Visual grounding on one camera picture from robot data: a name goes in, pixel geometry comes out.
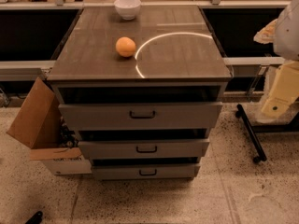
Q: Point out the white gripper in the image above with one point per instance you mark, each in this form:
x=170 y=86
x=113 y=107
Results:
x=287 y=34

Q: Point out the grey drawer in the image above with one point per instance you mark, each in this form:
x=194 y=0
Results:
x=159 y=171
x=96 y=150
x=141 y=116

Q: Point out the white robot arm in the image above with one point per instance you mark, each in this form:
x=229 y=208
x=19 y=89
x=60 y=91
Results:
x=283 y=33

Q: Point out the grey drawer cabinet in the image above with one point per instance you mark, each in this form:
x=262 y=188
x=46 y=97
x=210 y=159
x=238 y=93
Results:
x=176 y=61

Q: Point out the open cardboard box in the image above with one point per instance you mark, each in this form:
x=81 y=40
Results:
x=38 y=126

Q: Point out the black stand base bar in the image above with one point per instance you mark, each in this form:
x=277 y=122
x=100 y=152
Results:
x=240 y=113

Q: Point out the orange fruit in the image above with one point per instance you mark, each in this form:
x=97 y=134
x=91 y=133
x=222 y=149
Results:
x=125 y=46

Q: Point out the white bowl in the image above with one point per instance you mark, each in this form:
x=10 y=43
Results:
x=127 y=9

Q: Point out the black object on floor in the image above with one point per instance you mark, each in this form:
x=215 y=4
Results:
x=35 y=219

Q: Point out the metal rail bracket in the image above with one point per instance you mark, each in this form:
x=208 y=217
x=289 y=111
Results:
x=255 y=81

